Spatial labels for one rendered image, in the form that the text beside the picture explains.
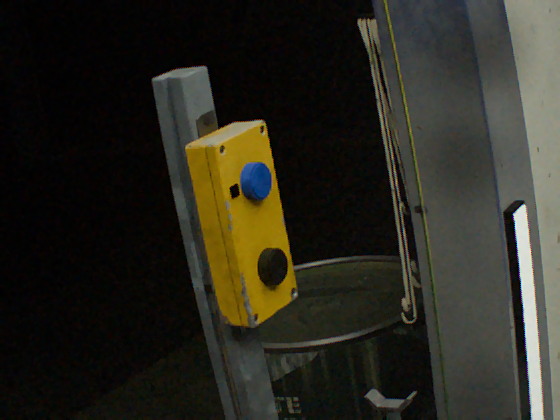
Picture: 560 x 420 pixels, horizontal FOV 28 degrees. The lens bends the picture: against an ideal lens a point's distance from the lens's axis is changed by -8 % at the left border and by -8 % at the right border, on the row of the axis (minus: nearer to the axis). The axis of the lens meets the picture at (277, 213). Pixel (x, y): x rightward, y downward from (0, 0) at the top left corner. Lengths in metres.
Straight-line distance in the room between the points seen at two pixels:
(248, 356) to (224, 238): 0.21
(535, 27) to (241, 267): 0.87
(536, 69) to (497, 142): 0.26
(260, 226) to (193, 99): 0.19
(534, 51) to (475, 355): 0.58
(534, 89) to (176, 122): 0.79
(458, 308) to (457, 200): 0.20
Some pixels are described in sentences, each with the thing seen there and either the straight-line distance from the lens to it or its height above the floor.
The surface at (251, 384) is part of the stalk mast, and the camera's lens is 1.72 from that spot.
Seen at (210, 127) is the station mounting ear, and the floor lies 1.56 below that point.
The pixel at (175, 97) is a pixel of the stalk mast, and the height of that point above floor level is 1.61.
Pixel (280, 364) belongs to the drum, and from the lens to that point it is 2.69.
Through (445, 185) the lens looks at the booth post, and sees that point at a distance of 2.01.
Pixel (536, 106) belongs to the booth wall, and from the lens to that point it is 2.17.
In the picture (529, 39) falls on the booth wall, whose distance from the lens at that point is 2.17.
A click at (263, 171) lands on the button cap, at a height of 1.49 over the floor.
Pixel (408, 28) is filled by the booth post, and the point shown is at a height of 1.60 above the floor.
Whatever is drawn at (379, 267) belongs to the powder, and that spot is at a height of 0.87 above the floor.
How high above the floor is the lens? 1.86
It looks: 16 degrees down
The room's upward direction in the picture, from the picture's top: 11 degrees counter-clockwise
